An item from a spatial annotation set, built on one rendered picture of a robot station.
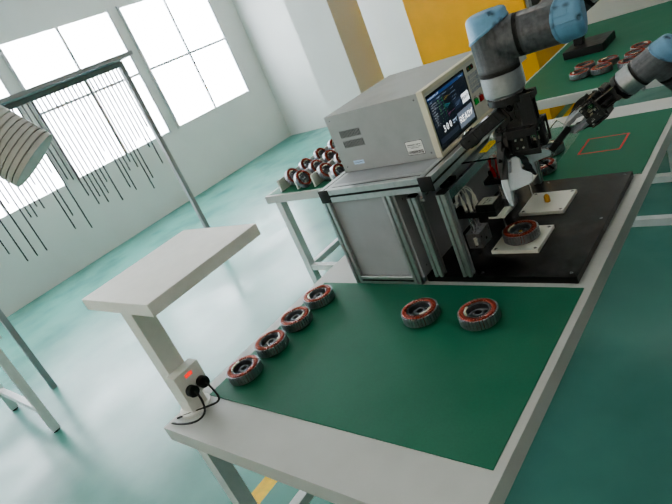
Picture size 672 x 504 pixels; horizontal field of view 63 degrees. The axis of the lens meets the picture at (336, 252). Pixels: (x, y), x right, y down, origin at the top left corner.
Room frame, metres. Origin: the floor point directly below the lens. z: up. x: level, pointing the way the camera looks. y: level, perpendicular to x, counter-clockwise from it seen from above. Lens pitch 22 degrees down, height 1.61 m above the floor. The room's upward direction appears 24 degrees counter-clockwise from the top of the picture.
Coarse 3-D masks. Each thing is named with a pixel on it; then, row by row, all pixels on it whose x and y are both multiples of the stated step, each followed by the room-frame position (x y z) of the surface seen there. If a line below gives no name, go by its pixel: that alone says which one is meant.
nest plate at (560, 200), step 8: (544, 192) 1.77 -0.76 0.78; (552, 192) 1.74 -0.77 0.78; (560, 192) 1.71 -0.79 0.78; (568, 192) 1.69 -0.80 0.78; (576, 192) 1.68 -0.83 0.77; (528, 200) 1.76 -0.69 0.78; (536, 200) 1.73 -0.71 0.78; (552, 200) 1.68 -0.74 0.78; (560, 200) 1.66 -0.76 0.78; (568, 200) 1.63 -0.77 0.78; (528, 208) 1.70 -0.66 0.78; (536, 208) 1.68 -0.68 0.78; (544, 208) 1.65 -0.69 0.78; (552, 208) 1.63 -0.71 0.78; (560, 208) 1.60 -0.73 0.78
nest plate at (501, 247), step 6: (540, 228) 1.54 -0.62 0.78; (546, 228) 1.52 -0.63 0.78; (552, 228) 1.51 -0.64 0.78; (540, 234) 1.50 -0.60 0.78; (546, 234) 1.49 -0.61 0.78; (534, 240) 1.48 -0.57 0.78; (540, 240) 1.47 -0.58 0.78; (546, 240) 1.47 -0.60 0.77; (498, 246) 1.54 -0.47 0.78; (504, 246) 1.52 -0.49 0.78; (510, 246) 1.51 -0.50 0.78; (516, 246) 1.49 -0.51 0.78; (522, 246) 1.48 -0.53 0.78; (528, 246) 1.46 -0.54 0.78; (534, 246) 1.45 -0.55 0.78; (540, 246) 1.44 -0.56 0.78; (492, 252) 1.53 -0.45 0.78; (498, 252) 1.51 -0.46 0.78; (504, 252) 1.50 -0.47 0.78; (510, 252) 1.49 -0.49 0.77; (516, 252) 1.47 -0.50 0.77; (522, 252) 1.46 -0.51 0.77; (528, 252) 1.44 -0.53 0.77; (534, 252) 1.43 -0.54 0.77
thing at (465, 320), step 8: (464, 304) 1.31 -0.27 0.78; (472, 304) 1.29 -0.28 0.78; (480, 304) 1.28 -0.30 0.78; (488, 304) 1.26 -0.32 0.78; (496, 304) 1.25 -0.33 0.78; (464, 312) 1.27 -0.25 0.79; (472, 312) 1.27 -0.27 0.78; (480, 312) 1.27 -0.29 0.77; (488, 312) 1.22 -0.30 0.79; (496, 312) 1.22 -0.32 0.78; (464, 320) 1.24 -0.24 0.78; (472, 320) 1.22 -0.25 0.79; (480, 320) 1.21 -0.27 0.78; (488, 320) 1.20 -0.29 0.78; (496, 320) 1.21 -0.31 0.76; (464, 328) 1.24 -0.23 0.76; (472, 328) 1.22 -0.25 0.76; (480, 328) 1.21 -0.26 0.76
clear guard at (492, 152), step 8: (552, 128) 1.56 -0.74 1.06; (560, 128) 1.57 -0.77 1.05; (552, 136) 1.53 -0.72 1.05; (568, 136) 1.54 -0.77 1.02; (576, 136) 1.55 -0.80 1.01; (560, 144) 1.50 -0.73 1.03; (568, 144) 1.51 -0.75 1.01; (488, 152) 1.59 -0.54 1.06; (496, 152) 1.56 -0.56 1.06; (552, 152) 1.46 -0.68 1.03; (560, 152) 1.47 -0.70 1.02; (472, 160) 1.58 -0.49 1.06; (480, 160) 1.55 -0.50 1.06; (544, 160) 1.42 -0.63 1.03; (552, 160) 1.43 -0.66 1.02; (552, 168) 1.41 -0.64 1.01
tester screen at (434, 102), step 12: (456, 84) 1.70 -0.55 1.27; (432, 96) 1.60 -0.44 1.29; (444, 96) 1.64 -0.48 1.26; (456, 96) 1.69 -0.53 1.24; (432, 108) 1.59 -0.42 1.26; (444, 108) 1.63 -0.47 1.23; (444, 120) 1.61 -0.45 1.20; (456, 120) 1.66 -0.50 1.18; (456, 132) 1.64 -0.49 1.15; (444, 144) 1.59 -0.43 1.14
